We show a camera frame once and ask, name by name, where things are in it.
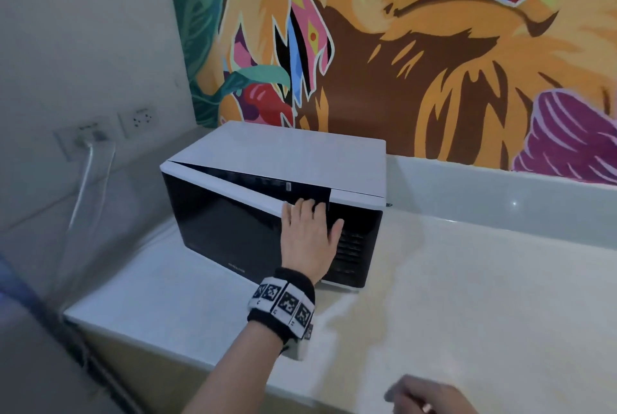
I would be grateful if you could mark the person's left forearm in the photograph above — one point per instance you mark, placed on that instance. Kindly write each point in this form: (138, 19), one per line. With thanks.
(231, 375)

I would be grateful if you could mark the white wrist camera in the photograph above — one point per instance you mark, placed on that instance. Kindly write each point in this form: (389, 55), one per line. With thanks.
(298, 348)

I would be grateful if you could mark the person's left thumb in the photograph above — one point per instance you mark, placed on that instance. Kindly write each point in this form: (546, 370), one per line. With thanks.
(336, 231)

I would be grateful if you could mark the grey power plug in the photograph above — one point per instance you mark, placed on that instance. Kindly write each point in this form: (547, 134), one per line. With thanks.
(92, 136)

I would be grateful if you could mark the white microwave oven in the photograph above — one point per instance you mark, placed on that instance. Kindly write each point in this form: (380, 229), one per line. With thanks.
(299, 158)

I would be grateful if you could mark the colourful wall mural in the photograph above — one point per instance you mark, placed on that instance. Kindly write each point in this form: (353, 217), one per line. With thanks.
(409, 42)

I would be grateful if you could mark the white wall socket with plug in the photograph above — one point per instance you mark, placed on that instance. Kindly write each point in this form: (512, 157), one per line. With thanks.
(82, 136)

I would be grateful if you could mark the black marker-printed wristband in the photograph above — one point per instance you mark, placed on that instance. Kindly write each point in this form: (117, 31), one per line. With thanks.
(282, 303)

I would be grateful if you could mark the black glass microwave door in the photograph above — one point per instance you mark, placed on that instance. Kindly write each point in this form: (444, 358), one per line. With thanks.
(226, 230)

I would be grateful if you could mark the person's left hand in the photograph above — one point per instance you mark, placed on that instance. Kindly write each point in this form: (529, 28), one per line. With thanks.
(303, 245)

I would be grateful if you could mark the person's right hand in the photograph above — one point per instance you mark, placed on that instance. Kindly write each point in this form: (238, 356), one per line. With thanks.
(434, 399)

